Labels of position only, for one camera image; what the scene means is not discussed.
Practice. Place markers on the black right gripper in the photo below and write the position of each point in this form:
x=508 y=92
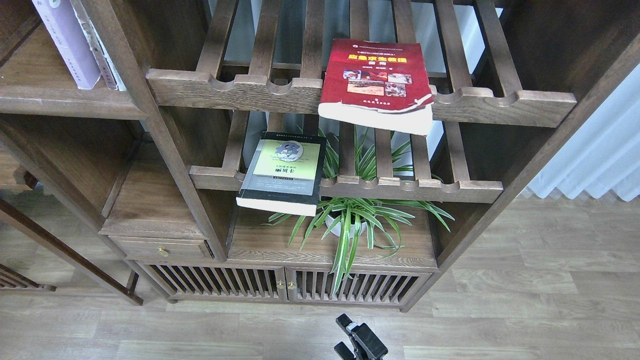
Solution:
x=366 y=345

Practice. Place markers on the red cover book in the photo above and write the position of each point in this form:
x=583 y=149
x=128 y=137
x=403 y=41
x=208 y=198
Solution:
x=379 y=85

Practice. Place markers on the lavender cover book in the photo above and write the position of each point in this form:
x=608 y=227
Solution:
x=64 y=28

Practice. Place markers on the green spider plant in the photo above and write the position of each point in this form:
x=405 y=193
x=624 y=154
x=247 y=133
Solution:
x=374 y=220

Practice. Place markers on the black and green book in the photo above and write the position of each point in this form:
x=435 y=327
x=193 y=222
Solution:
x=284 y=175

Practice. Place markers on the dark wooden bookshelf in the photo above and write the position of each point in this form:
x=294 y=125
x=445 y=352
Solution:
x=158 y=165

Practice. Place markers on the brass drawer knob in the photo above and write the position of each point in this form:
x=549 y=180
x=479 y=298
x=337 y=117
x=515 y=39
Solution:
x=162 y=251

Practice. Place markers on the white curtain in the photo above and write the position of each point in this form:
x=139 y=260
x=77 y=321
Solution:
x=603 y=155

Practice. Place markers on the worn standing book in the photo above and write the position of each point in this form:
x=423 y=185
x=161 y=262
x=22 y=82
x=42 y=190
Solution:
x=107 y=68

